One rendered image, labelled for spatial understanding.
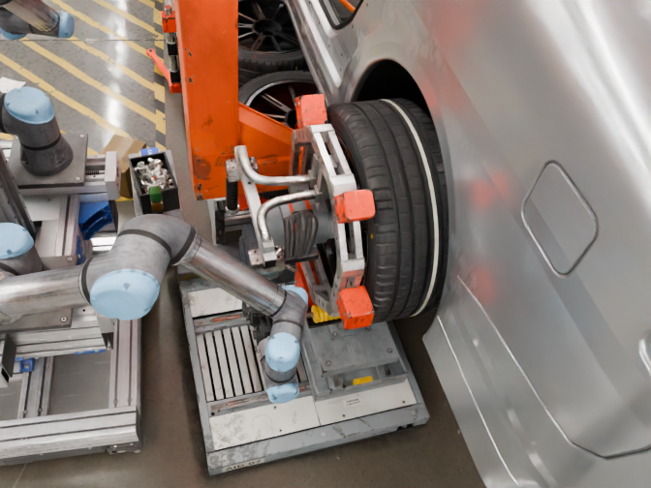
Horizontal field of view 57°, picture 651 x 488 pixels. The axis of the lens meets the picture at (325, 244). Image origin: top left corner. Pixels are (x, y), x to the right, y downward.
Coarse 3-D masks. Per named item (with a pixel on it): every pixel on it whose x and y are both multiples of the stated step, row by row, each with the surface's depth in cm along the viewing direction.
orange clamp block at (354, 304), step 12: (348, 288) 160; (360, 288) 160; (336, 300) 163; (348, 300) 157; (360, 300) 158; (348, 312) 155; (360, 312) 155; (372, 312) 156; (348, 324) 157; (360, 324) 159
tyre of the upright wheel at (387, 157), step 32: (352, 128) 156; (384, 128) 156; (416, 128) 158; (384, 160) 151; (416, 160) 153; (384, 192) 148; (416, 192) 150; (384, 224) 149; (416, 224) 151; (448, 224) 153; (384, 256) 151; (416, 256) 153; (384, 288) 155; (416, 288) 159; (384, 320) 173
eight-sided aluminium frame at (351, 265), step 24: (312, 144) 163; (336, 144) 159; (336, 192) 150; (336, 216) 151; (336, 240) 154; (360, 240) 153; (336, 264) 156; (360, 264) 154; (312, 288) 190; (336, 288) 161; (336, 312) 168
